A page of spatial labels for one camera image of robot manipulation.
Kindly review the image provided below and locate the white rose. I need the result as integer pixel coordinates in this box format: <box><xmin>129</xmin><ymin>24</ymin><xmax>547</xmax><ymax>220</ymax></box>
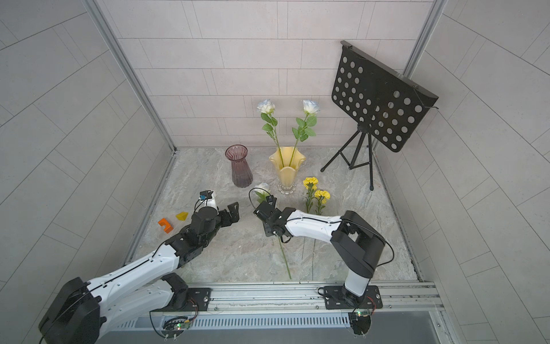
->
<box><xmin>289</xmin><ymin>100</ymin><xmax>319</xmax><ymax>166</ymax></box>
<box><xmin>253</xmin><ymin>182</ymin><xmax>292</xmax><ymax>280</ymax></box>
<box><xmin>257</xmin><ymin>99</ymin><xmax>284</xmax><ymax>167</ymax></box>

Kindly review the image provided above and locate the yellow carnation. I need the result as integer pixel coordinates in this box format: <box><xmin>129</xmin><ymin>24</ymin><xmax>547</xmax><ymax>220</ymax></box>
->
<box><xmin>311</xmin><ymin>189</ymin><xmax>332</xmax><ymax>281</ymax></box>
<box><xmin>303</xmin><ymin>177</ymin><xmax>319</xmax><ymax>214</ymax></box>

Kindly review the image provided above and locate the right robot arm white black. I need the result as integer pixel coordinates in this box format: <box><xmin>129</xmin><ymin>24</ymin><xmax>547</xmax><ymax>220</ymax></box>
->
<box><xmin>254</xmin><ymin>196</ymin><xmax>388</xmax><ymax>311</ymax></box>

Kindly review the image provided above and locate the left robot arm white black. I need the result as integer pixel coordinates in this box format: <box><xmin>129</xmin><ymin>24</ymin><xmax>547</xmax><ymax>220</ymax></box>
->
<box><xmin>38</xmin><ymin>202</ymin><xmax>239</xmax><ymax>343</ymax></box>

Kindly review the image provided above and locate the yellow toy block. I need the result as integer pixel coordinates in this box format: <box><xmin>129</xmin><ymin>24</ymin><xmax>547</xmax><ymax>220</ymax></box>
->
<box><xmin>176</xmin><ymin>212</ymin><xmax>188</xmax><ymax>222</ymax></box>

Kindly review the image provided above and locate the orange toy block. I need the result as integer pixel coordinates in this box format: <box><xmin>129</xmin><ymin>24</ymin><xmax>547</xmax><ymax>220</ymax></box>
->
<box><xmin>158</xmin><ymin>218</ymin><xmax>173</xmax><ymax>234</ymax></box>

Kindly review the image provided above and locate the purple ribbed glass vase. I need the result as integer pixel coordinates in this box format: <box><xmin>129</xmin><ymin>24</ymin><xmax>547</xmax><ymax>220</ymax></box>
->
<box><xmin>225</xmin><ymin>144</ymin><xmax>254</xmax><ymax>188</ymax></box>

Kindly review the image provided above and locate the yellow wavy glass vase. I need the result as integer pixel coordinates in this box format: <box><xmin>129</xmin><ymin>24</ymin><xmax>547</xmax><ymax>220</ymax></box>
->
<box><xmin>269</xmin><ymin>147</ymin><xmax>306</xmax><ymax>194</ymax></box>

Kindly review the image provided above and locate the black perforated music stand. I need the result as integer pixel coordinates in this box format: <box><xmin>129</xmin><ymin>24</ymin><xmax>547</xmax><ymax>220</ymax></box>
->
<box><xmin>320</xmin><ymin>40</ymin><xmax>439</xmax><ymax>190</ymax></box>

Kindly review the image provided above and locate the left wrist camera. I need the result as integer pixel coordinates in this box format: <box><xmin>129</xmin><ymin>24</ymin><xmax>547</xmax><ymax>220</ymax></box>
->
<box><xmin>194</xmin><ymin>190</ymin><xmax>219</xmax><ymax>212</ymax></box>

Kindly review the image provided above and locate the left circuit board with cables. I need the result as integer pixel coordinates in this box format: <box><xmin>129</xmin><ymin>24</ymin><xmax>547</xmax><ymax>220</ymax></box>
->
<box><xmin>148</xmin><ymin>295</ymin><xmax>199</xmax><ymax>341</ymax></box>

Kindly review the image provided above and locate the circuit board with cables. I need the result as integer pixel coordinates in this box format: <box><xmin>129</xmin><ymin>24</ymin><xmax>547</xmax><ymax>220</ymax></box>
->
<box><xmin>347</xmin><ymin>310</ymin><xmax>372</xmax><ymax>336</ymax></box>
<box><xmin>148</xmin><ymin>295</ymin><xmax>199</xmax><ymax>341</ymax></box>

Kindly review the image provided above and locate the right circuit board with cables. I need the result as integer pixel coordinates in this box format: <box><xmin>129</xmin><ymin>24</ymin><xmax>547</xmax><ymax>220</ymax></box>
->
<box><xmin>347</xmin><ymin>310</ymin><xmax>372</xmax><ymax>336</ymax></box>

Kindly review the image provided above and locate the aluminium mounting rail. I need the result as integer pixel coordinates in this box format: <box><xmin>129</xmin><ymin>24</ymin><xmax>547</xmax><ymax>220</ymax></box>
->
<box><xmin>83</xmin><ymin>281</ymin><xmax>445</xmax><ymax>319</ymax></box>

